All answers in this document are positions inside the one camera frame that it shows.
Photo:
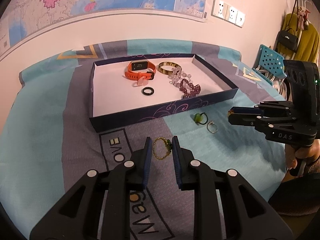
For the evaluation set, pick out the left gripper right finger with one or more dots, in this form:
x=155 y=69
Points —
x=226 y=206

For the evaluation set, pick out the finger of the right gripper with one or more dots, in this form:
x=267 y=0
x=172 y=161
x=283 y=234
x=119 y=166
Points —
x=250 y=122
x=250 y=111

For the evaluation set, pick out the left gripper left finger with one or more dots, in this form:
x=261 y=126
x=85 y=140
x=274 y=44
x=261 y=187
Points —
x=97 y=206

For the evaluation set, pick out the tortoiseshell bangle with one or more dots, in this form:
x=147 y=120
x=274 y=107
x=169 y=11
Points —
x=175 y=68

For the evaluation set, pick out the orange smart watch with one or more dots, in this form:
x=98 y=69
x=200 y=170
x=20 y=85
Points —
x=140 y=69

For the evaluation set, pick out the person's right hand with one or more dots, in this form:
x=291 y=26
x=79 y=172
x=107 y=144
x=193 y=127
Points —
x=309 y=155

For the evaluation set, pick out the blue perforated plastic chair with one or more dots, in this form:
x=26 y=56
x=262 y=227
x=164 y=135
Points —
x=269 y=65

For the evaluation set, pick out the mustard yellow garment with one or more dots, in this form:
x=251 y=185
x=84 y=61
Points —
x=308 y=47

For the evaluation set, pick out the black handbag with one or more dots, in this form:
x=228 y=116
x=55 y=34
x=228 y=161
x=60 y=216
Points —
x=288 y=37

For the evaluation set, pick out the teal grey bed sheet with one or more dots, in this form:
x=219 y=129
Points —
x=48 y=142

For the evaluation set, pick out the navy shallow box tray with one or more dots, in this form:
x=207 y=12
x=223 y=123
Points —
x=115 y=101

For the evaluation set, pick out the black camera box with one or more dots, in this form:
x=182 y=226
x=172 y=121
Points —
x=303 y=78

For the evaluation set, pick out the white wall socket panel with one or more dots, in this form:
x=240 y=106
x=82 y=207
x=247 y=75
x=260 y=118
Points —
x=228 y=13

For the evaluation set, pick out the colourful wall map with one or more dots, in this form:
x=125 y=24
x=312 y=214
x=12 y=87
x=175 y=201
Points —
x=23 y=19

